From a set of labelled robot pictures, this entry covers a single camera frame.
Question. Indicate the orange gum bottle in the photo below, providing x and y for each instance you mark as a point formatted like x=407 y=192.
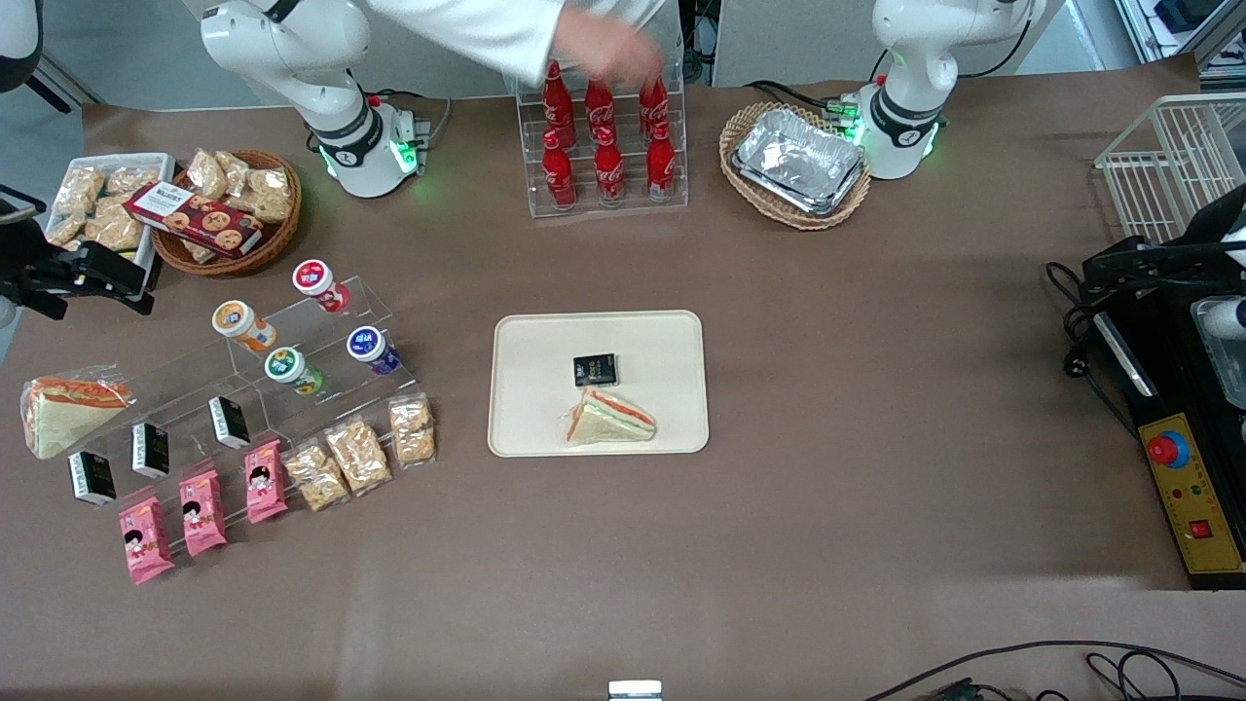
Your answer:
x=241 y=323

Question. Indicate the beige plastic tray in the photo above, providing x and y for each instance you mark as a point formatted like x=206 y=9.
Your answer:
x=545 y=389

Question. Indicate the red cola bottle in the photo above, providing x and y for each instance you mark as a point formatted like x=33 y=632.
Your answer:
x=599 y=105
x=653 y=105
x=660 y=166
x=559 y=102
x=558 y=175
x=609 y=170

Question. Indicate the small wrapped triangle sandwich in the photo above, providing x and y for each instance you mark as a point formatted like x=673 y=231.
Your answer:
x=608 y=421

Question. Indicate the large wrapped triangle sandwich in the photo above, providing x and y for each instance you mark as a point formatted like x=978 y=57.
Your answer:
x=68 y=419

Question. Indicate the aluminium foil tray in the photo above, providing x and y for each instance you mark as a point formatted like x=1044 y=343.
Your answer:
x=827 y=206
x=793 y=156

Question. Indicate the clear acrylic bottle rack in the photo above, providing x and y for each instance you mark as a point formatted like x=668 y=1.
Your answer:
x=672 y=185

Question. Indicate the purple gum bottle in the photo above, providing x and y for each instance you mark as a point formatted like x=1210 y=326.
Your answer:
x=372 y=350

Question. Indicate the wicker basket with snacks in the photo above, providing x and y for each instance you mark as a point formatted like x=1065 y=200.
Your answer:
x=277 y=239

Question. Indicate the red gum bottle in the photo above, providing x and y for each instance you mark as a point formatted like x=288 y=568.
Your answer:
x=319 y=282

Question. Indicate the wrapped puffed snack pack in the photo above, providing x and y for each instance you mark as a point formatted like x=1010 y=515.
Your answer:
x=236 y=167
x=206 y=173
x=131 y=180
x=64 y=230
x=271 y=195
x=115 y=226
x=78 y=190

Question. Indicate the pink snack packet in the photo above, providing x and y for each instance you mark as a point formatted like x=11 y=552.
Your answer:
x=265 y=482
x=146 y=540
x=202 y=514

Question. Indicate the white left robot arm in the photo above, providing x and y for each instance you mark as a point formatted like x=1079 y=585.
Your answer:
x=915 y=78

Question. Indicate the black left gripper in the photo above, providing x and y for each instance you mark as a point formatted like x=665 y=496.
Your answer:
x=1199 y=241

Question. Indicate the green gum bottle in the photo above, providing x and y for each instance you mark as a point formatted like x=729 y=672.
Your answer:
x=290 y=370

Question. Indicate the wicker basket with foil trays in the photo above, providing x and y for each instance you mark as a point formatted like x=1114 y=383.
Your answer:
x=750 y=200

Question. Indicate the dark red cookie box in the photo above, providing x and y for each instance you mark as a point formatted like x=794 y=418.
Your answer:
x=195 y=219

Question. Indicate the white rectangular snack tray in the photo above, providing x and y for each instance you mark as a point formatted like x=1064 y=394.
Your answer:
x=156 y=170

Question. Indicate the white-sleeved forearm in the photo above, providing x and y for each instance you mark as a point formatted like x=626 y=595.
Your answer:
x=467 y=24

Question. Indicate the metal shelf frame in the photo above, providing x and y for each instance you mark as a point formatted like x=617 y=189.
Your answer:
x=1183 y=24

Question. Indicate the person's bare hand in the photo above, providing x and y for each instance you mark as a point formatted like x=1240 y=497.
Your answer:
x=608 y=47

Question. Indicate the black control box yellow panel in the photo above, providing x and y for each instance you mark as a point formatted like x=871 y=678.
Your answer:
x=1168 y=389

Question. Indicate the clear plastic container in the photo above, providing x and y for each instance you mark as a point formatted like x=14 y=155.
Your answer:
x=1228 y=360

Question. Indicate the clear acrylic tiered stand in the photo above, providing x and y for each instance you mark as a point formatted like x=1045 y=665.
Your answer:
x=195 y=389

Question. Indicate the wrapped rice cracker bar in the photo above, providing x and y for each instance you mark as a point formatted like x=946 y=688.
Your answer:
x=413 y=430
x=316 y=477
x=358 y=456

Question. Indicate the red emergency stop button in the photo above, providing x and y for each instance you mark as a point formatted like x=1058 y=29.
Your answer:
x=1168 y=450

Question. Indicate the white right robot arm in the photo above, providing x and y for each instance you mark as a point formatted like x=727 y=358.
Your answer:
x=292 y=49

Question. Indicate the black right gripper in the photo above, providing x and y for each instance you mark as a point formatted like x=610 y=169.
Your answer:
x=21 y=261

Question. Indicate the black tissue pack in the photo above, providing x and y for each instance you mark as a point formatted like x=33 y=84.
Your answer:
x=92 y=479
x=595 y=371
x=230 y=423
x=151 y=450

